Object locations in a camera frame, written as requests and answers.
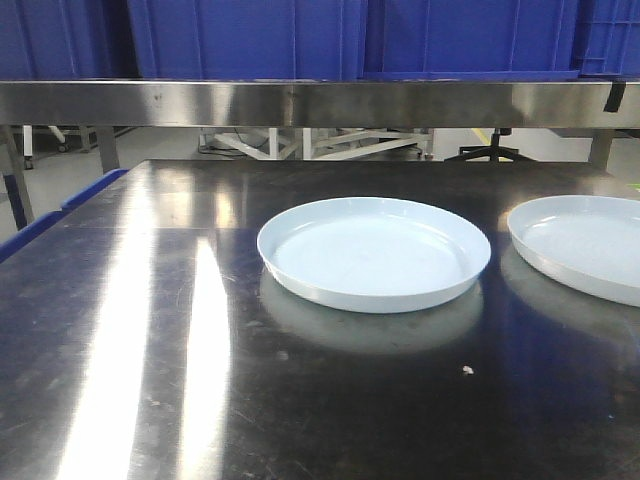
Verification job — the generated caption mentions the blue plastic crate right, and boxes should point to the blue plastic crate right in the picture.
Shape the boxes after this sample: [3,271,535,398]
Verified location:
[363,0,639,81]

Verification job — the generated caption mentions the steel shelf leg left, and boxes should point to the steel shelf leg left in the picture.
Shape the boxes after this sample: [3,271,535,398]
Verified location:
[1,125,34,230]

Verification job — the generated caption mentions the black office chair base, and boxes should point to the black office chair base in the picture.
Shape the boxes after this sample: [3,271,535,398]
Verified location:
[446,128,527,162]

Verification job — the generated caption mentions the white metal frame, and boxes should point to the white metal frame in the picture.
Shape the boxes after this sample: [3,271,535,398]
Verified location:
[198,127,435,161]

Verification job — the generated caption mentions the blue plastic crate left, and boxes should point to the blue plastic crate left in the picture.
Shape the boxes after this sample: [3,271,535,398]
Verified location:
[1,1,368,81]

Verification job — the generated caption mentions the black tape strip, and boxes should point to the black tape strip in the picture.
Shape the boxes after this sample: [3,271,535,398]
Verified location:
[603,80,627,113]

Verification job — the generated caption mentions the stainless steel shelf rail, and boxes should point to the stainless steel shelf rail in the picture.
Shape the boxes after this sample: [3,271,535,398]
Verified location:
[1,80,639,129]

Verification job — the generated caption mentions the light blue plate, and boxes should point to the light blue plate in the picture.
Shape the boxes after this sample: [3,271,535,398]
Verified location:
[257,197,491,314]
[507,195,639,307]

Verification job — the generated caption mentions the blue plastic crate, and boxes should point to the blue plastic crate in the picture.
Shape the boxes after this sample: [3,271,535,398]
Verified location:
[1,1,368,81]
[363,0,639,81]

